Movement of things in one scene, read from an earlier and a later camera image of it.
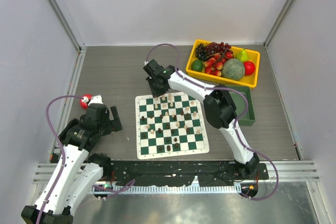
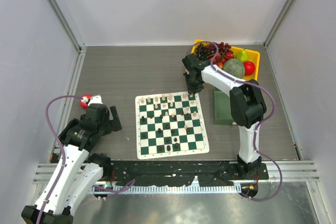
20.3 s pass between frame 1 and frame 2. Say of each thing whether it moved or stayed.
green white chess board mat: stayed
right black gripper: moved
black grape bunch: stayed
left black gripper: stayed
